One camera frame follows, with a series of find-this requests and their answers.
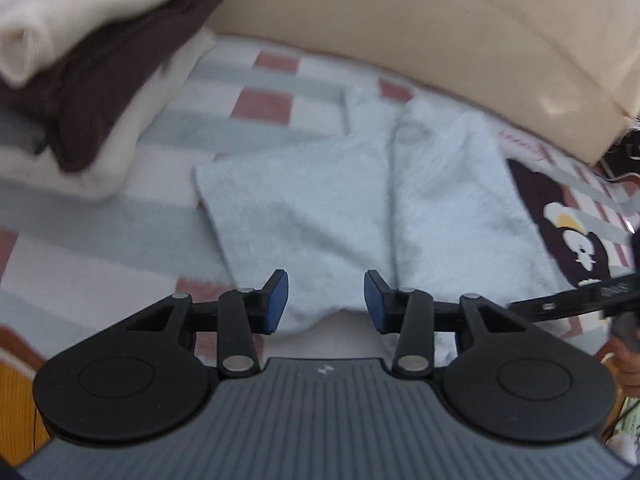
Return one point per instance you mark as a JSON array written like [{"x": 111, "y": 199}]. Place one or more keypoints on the beige leather sofa backrest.
[{"x": 566, "y": 70}]

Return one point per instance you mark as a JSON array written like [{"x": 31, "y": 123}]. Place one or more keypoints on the light grey cat t-shirt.
[{"x": 420, "y": 193}]

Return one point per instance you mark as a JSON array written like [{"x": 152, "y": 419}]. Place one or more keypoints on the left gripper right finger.
[{"x": 503, "y": 375}]

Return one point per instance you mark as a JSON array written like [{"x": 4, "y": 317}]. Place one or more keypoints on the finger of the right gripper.
[{"x": 582, "y": 300}]

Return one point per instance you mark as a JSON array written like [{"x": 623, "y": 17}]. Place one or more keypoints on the black bag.
[{"x": 621, "y": 162}]

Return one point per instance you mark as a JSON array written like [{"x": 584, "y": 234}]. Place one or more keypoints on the plaid grey red blanket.
[{"x": 71, "y": 267}]

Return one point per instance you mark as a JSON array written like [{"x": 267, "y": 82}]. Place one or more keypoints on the light green garment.
[{"x": 624, "y": 440}]

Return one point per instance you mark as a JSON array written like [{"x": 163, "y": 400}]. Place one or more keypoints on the person's right hand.
[{"x": 625, "y": 365}]

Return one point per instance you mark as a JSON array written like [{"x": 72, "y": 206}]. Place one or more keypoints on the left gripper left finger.
[{"x": 151, "y": 373}]

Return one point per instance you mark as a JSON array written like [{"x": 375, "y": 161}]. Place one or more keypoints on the white folded garment bottom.
[{"x": 109, "y": 170}]

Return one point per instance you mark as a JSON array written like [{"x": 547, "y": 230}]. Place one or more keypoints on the dark brown cartoon garment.
[{"x": 578, "y": 252}]

